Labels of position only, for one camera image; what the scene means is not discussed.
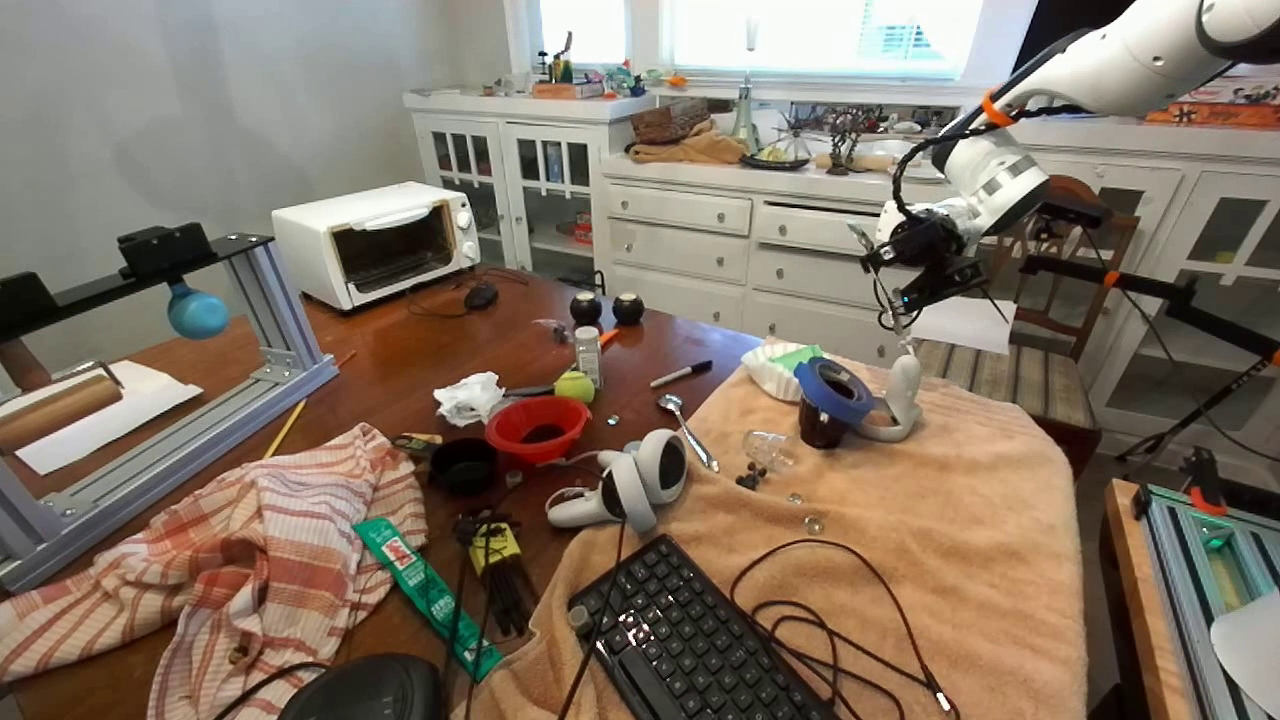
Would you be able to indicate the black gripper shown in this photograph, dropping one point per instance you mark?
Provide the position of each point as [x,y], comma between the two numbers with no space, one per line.
[942,254]

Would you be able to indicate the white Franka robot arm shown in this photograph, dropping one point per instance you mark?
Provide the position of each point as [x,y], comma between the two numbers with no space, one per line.
[1146,60]

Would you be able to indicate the black cup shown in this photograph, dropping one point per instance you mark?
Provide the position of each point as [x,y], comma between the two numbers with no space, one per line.
[821,424]

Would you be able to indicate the clear plastic cup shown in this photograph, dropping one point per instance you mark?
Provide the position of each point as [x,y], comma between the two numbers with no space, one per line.
[769,451]

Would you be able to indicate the large silver spoon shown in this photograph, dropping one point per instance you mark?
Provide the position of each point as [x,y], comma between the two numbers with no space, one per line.
[684,430]

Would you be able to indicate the white paper on chair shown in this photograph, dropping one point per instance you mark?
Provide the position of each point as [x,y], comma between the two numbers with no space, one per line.
[981,327]

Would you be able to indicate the blue tape roll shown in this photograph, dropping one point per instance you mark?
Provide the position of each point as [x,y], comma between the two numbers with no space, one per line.
[835,386]

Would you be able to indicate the green pieces in filter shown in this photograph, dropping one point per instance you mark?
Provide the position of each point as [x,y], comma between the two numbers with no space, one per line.
[794,357]

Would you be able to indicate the wooden chair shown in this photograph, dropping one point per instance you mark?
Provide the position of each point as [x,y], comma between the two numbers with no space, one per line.
[1082,267]

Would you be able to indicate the white drawer dresser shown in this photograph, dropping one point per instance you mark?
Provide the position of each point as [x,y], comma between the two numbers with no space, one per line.
[694,242]

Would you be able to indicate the beige ribbed towel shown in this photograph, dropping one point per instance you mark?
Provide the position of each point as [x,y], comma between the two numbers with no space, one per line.
[932,533]

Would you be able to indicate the small black screws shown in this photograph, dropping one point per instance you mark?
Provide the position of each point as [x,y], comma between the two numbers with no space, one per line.
[752,472]

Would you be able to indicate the black marker pen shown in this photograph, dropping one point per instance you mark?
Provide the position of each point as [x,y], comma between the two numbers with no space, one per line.
[680,372]

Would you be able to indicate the brown woven basket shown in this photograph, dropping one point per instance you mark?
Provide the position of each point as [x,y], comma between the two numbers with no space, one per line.
[668,120]

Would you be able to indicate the orange pen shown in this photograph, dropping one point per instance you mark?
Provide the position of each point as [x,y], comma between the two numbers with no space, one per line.
[609,341]

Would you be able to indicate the white sideboard cabinet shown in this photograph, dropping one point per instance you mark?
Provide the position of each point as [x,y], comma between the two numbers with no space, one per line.
[1227,226]

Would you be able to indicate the small white jar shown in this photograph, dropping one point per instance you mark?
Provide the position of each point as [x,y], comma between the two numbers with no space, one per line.
[589,357]

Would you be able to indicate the green apple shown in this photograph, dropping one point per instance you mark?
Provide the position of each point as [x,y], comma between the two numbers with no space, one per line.
[575,389]

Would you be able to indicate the white glass-door cabinet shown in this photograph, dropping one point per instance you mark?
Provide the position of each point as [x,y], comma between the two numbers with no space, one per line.
[544,187]

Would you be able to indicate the wooden robot cart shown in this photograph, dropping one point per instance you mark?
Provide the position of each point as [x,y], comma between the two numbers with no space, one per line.
[1146,603]

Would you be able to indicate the red bowl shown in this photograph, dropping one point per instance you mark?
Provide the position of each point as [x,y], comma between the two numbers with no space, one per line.
[542,430]

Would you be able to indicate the black computer keyboard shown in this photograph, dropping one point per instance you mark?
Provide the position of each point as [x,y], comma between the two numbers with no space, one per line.
[694,642]

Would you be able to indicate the black computer mouse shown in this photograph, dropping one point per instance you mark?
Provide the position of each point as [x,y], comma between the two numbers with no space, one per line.
[480,296]

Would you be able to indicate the crumpled white tissue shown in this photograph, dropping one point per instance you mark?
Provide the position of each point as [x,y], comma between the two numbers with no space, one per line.
[469,399]

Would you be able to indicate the small black bowl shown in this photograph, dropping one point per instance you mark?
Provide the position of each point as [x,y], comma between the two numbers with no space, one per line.
[465,465]

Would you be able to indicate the black yellow hex key set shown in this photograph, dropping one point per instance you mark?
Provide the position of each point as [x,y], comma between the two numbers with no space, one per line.
[494,552]

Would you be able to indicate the white toaster oven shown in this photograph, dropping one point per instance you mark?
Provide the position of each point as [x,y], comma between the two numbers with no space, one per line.
[375,242]

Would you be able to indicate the long green box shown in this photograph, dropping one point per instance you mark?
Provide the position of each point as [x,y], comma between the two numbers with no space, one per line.
[424,593]

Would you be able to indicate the yellow pencil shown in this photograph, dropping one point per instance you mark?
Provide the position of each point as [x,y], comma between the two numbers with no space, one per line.
[284,430]

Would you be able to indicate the black case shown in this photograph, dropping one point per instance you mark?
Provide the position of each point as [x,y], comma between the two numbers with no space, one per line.
[367,689]

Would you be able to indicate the blue rubber bulb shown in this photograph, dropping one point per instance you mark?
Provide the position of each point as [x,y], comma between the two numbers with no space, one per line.
[200,313]

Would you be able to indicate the red striped cloth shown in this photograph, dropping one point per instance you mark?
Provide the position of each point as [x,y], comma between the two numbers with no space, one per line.
[200,572]

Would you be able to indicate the white paper sheet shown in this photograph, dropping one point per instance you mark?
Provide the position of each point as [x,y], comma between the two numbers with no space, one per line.
[132,412]

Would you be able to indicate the brown paper roll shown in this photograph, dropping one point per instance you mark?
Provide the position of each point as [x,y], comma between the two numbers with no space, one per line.
[52,411]

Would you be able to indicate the green-lit aluminium robot base frame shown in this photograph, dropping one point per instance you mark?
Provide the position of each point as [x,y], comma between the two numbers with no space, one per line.
[1203,563]

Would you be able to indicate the aluminium frame camera stand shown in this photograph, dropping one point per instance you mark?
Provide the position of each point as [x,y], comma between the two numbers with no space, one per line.
[200,424]

